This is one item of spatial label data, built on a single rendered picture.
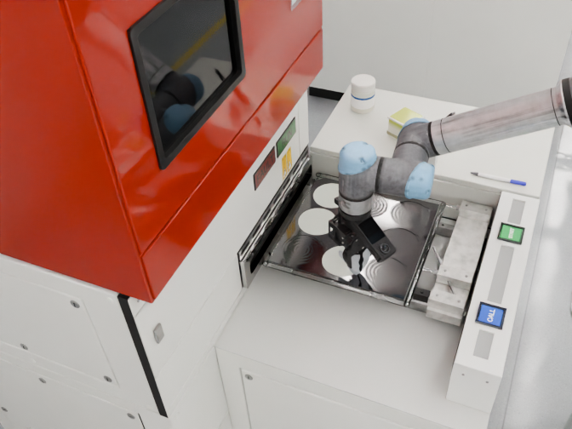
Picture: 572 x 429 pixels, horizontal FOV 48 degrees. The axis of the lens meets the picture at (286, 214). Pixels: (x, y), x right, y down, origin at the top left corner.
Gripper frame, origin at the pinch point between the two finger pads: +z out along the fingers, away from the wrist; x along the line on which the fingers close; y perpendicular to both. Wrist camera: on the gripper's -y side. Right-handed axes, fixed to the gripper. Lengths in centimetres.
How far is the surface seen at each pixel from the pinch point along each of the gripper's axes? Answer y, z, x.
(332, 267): 6.0, 1.3, 3.3
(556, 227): 23, 91, -140
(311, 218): 22.7, 1.3, -3.6
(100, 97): -3, -71, 49
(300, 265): 11.6, 1.3, 8.9
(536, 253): 18, 91, -121
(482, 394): -38.7, 3.1, 0.8
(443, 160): 12.4, -5.2, -40.8
